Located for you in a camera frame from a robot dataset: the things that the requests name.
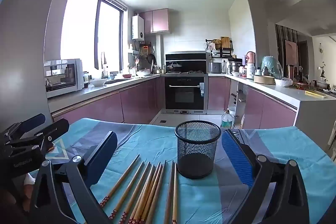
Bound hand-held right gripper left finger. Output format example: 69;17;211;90
29;131;118;224

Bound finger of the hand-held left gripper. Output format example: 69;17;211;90
7;118;70;153
3;113;46;139

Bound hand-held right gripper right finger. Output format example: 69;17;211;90
221;129;311;224

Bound black mesh utensil holder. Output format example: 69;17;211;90
175;120;222;179

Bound row of wooden chopsticks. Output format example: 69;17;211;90
99;154;179;224

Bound cooking oil bottle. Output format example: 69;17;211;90
221;109;234;128

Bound blue grey printed tablecloth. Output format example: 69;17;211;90
26;118;334;224

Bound pink base cabinet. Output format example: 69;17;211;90
208;76;231;111
49;74;164;125
241;85;300;130

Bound white microwave oven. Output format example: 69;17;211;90
43;59;84;98

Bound black built-in oven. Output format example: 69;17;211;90
164;76;209;114

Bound round bamboo steamer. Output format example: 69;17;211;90
253;74;276;84

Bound white bowl in plastic bag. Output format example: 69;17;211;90
274;78;293;87

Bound stainless steamer pot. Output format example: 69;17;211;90
228;58;243;75

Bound silver countertop appliance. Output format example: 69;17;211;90
209;62;223;74

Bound teal plastic-covered appliance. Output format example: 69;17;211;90
261;55;284;77

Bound pink kettle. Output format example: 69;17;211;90
245;51;257;65

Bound flat yellow box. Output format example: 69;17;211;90
304;90;327;99

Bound kitchen window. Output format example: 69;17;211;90
60;0;128;72

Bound black range hood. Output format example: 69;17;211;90
165;52;208;73

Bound pot with glass lid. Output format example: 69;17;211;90
166;61;181;73

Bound white water heater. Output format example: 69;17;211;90
132;15;145;40

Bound black wall rack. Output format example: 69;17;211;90
205;36;233;56

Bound pink wall cabinet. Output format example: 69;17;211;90
139;9;170;35

